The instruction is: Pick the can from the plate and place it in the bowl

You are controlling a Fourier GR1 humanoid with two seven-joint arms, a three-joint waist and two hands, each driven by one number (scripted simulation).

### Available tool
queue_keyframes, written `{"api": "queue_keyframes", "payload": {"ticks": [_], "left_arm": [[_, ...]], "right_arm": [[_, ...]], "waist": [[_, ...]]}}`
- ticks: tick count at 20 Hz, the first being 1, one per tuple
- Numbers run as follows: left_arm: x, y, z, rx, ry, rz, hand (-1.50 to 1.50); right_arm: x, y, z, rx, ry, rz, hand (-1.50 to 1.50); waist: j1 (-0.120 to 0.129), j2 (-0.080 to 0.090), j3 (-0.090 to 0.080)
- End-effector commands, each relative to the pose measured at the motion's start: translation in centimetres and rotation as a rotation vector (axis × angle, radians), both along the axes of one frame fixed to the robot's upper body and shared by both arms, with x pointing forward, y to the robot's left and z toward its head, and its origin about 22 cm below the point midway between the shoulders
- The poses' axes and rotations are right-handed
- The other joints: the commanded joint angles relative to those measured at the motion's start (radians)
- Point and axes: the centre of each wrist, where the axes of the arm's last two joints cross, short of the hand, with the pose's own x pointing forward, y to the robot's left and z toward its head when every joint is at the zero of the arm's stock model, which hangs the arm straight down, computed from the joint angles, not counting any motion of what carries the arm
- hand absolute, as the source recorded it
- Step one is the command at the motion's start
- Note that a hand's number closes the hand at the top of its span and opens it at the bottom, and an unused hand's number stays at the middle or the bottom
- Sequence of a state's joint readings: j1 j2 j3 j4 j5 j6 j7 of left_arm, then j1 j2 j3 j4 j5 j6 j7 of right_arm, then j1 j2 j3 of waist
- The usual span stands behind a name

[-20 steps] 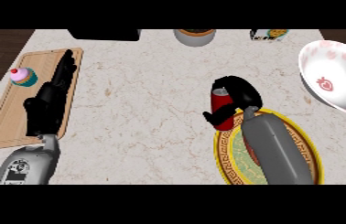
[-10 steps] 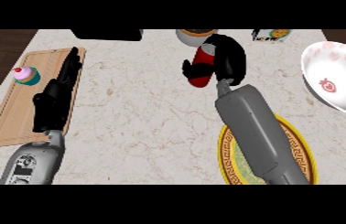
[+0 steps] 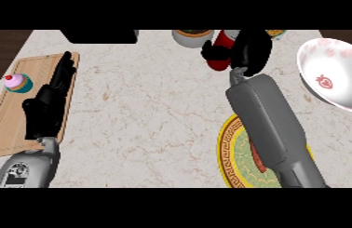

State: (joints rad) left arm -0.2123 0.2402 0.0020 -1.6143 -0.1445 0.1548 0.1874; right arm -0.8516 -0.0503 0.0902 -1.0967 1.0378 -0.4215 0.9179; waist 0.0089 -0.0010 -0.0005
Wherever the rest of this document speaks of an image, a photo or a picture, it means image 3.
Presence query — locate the white strawberry print bowl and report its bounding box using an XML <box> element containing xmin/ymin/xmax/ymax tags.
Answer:
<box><xmin>295</xmin><ymin>37</ymin><xmax>352</xmax><ymax>113</ymax></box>

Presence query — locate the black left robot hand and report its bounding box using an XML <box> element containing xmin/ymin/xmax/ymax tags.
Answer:
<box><xmin>20</xmin><ymin>50</ymin><xmax>78</xmax><ymax>141</ymax></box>

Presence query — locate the wooden cutting board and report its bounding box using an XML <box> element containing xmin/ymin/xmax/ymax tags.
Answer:
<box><xmin>0</xmin><ymin>51</ymin><xmax>81</xmax><ymax>157</ymax></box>

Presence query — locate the grey pot with plant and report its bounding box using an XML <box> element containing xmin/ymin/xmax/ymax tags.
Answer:
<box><xmin>169</xmin><ymin>29</ymin><xmax>215</xmax><ymax>49</ymax></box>

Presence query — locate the black appliance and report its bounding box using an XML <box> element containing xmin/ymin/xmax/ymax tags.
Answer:
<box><xmin>58</xmin><ymin>29</ymin><xmax>140</xmax><ymax>45</ymax></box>

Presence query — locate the red can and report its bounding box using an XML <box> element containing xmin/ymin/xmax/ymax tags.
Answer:
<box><xmin>205</xmin><ymin>29</ymin><xmax>242</xmax><ymax>72</ymax></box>

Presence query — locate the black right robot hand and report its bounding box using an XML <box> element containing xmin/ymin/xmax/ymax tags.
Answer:
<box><xmin>199</xmin><ymin>29</ymin><xmax>273</xmax><ymax>77</ymax></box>

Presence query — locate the yellow patterned plate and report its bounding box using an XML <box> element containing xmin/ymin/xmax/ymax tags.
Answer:
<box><xmin>215</xmin><ymin>113</ymin><xmax>316</xmax><ymax>189</ymax></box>

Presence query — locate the pink frosted cupcake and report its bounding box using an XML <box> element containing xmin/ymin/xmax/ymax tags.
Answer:
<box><xmin>4</xmin><ymin>73</ymin><xmax>33</xmax><ymax>94</ymax></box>

